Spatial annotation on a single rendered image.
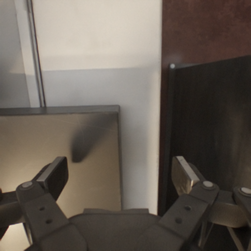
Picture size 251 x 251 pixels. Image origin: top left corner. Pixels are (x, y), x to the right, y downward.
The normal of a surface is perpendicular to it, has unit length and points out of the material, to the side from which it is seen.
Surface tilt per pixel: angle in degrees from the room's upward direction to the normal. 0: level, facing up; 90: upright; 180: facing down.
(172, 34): 0
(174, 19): 0
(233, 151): 90
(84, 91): 0
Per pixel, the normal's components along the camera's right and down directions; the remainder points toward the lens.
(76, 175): 0.00, 0.25
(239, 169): -1.00, 0.00
